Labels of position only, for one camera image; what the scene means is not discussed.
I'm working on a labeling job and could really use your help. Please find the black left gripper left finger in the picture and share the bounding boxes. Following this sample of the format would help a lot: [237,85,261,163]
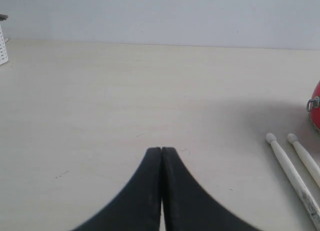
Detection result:
[75,147,162,231]

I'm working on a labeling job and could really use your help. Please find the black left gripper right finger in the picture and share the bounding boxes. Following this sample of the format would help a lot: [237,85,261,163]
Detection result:
[162,147,257,231]

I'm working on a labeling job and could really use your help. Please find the scuffed white wooden drumstick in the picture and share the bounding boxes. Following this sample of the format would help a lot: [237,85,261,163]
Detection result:
[287,133,320,187]

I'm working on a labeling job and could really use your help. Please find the small red drum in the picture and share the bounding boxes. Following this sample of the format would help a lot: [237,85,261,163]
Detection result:
[306,82,320,133]

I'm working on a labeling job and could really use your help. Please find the white perforated container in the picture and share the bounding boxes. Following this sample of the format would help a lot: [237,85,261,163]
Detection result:
[0,26,9,65]

